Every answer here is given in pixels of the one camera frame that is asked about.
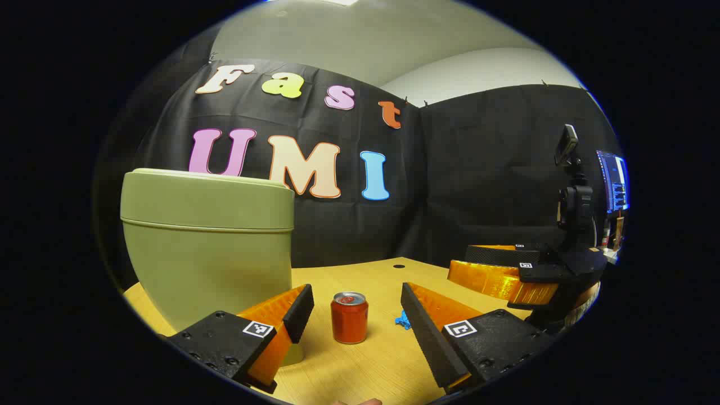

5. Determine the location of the green desktop garbage bin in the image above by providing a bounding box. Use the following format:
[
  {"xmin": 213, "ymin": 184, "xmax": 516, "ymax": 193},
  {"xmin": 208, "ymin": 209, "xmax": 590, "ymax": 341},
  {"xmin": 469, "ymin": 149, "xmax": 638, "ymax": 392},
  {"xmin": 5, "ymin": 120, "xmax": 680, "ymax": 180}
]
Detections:
[{"xmin": 120, "ymin": 168, "xmax": 304, "ymax": 366}]

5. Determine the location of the wooden desktop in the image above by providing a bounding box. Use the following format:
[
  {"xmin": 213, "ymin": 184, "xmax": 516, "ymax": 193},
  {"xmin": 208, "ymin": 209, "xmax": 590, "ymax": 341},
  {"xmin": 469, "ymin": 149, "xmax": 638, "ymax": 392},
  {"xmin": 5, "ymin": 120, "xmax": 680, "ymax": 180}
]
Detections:
[{"xmin": 123, "ymin": 258, "xmax": 563, "ymax": 405}]

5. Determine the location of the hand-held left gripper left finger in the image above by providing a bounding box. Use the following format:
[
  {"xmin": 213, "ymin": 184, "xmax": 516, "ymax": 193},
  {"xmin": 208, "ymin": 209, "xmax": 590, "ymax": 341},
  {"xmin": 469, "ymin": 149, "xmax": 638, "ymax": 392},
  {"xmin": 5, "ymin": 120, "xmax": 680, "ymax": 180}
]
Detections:
[{"xmin": 167, "ymin": 284, "xmax": 314, "ymax": 394}]

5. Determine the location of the red pop can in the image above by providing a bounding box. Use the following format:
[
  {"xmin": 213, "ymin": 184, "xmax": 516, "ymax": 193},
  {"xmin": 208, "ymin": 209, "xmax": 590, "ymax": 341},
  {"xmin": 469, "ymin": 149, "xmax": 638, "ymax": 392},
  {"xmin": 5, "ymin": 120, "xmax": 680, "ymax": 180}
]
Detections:
[{"xmin": 331, "ymin": 291, "xmax": 369, "ymax": 344}]

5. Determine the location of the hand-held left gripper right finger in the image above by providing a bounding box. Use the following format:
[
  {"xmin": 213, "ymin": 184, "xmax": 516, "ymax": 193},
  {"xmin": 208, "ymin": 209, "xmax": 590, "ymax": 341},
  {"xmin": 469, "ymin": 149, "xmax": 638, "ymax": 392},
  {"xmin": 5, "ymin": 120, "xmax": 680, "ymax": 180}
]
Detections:
[{"xmin": 400, "ymin": 282, "xmax": 555, "ymax": 394}]

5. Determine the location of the computer monitor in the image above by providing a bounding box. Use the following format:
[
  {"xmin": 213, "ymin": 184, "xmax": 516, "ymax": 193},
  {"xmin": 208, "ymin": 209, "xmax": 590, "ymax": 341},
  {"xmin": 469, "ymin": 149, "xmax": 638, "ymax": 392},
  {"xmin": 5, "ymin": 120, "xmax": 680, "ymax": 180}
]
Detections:
[{"xmin": 596, "ymin": 150, "xmax": 629, "ymax": 213}]

